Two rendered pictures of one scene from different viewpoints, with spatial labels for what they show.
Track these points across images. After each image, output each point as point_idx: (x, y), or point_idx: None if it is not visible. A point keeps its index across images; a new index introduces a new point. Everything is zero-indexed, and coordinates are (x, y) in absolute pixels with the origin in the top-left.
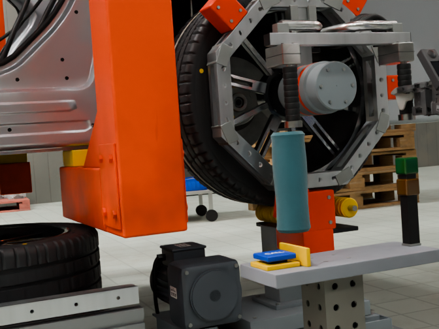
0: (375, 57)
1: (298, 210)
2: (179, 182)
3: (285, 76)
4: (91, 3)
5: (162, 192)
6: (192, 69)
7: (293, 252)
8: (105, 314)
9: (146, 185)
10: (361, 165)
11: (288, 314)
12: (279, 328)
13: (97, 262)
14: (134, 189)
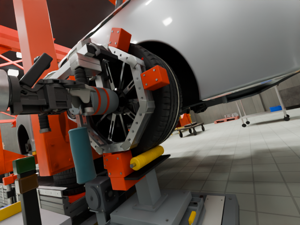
0: (130, 66)
1: (76, 172)
2: (45, 156)
3: None
4: None
5: (43, 160)
6: None
7: None
8: (56, 198)
9: (40, 157)
10: (155, 133)
11: (124, 216)
12: (121, 222)
13: (101, 168)
14: (39, 159)
